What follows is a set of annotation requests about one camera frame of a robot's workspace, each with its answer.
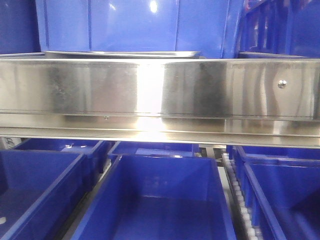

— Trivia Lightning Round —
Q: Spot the large blue bin upper middle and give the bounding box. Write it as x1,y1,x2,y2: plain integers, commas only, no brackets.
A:
35,0,245,59

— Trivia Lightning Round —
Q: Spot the white roller conveyor track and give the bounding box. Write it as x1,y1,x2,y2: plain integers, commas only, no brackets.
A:
222,153,263,240

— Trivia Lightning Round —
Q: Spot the blue bin lower right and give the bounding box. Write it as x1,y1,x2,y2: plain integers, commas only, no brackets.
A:
242,161,320,240

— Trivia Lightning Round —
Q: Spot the blue bin upper right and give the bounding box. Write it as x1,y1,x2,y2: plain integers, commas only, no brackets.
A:
238,0,320,58

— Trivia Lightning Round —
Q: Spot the blue bin rear lower left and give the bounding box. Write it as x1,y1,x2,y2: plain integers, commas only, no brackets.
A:
14,138,113,185

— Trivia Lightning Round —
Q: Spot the blue bin rear lower middle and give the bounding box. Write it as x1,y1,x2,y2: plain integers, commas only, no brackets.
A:
107,141,200,161

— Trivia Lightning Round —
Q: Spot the silver metal tray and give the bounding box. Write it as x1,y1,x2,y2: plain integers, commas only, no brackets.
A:
44,51,203,59

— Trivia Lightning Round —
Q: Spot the stainless steel shelf front rail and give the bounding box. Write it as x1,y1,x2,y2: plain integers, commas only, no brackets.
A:
0,58,320,148

